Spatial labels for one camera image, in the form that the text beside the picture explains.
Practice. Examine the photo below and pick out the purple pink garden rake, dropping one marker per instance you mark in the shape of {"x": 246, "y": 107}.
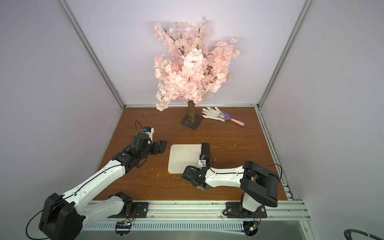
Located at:
{"x": 227, "y": 117}

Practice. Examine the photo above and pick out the black cleaver knife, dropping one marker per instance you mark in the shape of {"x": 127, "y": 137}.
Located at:
{"x": 206, "y": 150}

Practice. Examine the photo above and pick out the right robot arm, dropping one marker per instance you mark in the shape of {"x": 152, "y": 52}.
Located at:
{"x": 259, "y": 184}

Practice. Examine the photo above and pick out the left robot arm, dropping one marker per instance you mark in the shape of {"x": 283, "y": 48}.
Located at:
{"x": 65, "y": 216}

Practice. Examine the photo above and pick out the right circuit board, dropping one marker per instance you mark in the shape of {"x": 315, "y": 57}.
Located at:
{"x": 250, "y": 229}

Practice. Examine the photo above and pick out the aluminium front rail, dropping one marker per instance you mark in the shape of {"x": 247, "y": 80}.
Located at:
{"x": 213, "y": 211}

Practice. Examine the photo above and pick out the white work glove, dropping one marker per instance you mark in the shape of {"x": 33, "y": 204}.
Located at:
{"x": 213, "y": 113}

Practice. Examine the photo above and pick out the circuit board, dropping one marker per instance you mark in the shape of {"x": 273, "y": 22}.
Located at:
{"x": 122, "y": 228}
{"x": 250, "y": 229}

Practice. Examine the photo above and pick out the cream cutting board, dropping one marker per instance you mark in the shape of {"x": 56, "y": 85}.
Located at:
{"x": 182, "y": 156}

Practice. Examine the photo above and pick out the pink cherry blossom tree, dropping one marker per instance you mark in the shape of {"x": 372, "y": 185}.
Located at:
{"x": 193, "y": 71}

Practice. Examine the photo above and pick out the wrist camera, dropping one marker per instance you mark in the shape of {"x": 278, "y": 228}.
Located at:
{"x": 203, "y": 161}
{"x": 148, "y": 130}

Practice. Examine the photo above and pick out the left circuit board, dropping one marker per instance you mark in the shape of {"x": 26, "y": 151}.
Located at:
{"x": 122, "y": 228}

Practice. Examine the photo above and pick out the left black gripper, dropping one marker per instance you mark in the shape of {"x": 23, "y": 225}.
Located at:
{"x": 162, "y": 147}

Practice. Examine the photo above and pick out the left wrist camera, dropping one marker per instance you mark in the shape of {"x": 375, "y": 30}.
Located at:
{"x": 148, "y": 130}

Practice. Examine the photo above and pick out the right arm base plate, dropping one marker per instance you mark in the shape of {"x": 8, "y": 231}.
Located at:
{"x": 236, "y": 210}

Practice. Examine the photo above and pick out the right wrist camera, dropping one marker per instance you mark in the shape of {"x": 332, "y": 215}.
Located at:
{"x": 203, "y": 161}

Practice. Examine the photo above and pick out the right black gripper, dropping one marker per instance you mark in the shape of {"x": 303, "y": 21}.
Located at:
{"x": 205, "y": 157}

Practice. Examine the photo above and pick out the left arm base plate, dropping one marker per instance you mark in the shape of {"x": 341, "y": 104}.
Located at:
{"x": 135, "y": 210}

